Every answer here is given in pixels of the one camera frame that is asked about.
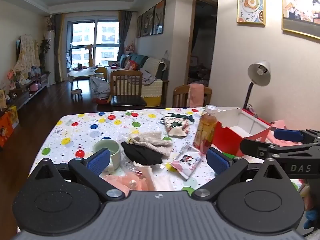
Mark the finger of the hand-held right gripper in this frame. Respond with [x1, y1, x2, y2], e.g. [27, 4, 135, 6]
[239, 138, 281, 159]
[273, 128, 320, 144]

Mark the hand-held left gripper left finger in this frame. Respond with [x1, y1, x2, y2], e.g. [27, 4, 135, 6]
[28, 147, 125, 203]

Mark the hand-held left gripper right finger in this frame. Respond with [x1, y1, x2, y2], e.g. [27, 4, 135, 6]
[191, 147, 292, 203]

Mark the red and white box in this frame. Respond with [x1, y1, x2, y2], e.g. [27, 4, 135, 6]
[211, 107, 278, 159]

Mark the cartoon print packet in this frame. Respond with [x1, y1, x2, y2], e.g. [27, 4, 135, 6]
[170, 142, 203, 181]

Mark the pink soft cloth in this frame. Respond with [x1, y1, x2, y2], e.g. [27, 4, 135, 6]
[101, 170, 157, 196]

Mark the fluffy white fleece cloth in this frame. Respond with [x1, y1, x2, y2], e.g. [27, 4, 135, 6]
[128, 130, 174, 159]

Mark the pink paper bag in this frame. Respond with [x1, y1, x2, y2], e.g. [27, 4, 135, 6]
[260, 119, 308, 148]

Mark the pale green mug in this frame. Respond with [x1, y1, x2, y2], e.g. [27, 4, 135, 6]
[93, 139, 121, 172]

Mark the orange drink bottle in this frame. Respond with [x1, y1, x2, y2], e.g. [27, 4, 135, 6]
[192, 104, 219, 155]

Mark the polka dot tablecloth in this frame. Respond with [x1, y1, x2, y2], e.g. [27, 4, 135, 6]
[27, 107, 306, 198]

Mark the black cloth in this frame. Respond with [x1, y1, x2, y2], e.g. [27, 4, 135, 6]
[121, 141, 163, 166]

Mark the blue cloth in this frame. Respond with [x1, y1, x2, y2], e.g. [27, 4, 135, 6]
[303, 208, 320, 229]

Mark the floral pouch with green trim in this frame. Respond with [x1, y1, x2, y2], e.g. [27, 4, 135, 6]
[160, 112, 195, 138]

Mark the white gauze cloth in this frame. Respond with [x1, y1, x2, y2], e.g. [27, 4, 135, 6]
[134, 161, 175, 193]

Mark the silver desk lamp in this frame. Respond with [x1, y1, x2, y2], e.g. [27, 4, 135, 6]
[243, 60, 272, 111]

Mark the pink towel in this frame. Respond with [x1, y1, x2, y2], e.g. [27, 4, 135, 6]
[188, 83, 205, 108]

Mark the small wooden stool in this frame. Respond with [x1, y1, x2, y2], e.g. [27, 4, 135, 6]
[70, 89, 83, 102]

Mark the grey cloth bundle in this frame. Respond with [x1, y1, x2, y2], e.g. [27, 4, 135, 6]
[89, 76, 111, 99]

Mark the wooden chair with dark seat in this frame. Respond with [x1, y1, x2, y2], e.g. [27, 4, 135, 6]
[108, 69, 148, 108]

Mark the white coffee table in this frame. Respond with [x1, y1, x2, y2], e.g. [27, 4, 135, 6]
[68, 66, 101, 83]

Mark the sofa with cream cover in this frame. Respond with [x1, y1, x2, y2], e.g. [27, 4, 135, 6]
[117, 53, 171, 108]

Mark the yellow cardboard box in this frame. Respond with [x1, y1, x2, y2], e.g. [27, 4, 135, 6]
[8, 105, 19, 128]

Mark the orange cardboard box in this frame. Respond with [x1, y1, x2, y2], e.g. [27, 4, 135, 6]
[0, 112, 13, 148]

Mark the red cushion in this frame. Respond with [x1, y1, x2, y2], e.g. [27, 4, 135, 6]
[124, 60, 141, 71]

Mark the low television cabinet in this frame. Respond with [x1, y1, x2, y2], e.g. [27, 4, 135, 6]
[0, 71, 51, 111]

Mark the wooden stand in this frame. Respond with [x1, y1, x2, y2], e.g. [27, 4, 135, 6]
[85, 44, 94, 68]

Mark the white tower air conditioner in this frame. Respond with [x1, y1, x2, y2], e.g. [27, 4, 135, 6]
[44, 29, 56, 86]

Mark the green potted plant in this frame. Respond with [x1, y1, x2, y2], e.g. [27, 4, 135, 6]
[38, 38, 51, 73]

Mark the large window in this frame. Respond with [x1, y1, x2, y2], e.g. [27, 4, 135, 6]
[66, 17, 121, 68]

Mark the cream printed blanket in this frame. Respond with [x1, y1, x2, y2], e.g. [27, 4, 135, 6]
[13, 34, 41, 81]

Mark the gold framed food picture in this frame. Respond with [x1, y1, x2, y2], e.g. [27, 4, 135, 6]
[237, 0, 266, 26]

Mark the dark framed picture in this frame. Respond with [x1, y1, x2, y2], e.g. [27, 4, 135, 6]
[136, 14, 143, 39]
[153, 0, 166, 35]
[141, 7, 156, 38]

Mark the gold framed wall poster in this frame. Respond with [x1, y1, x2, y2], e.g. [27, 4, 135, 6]
[280, 0, 320, 40]

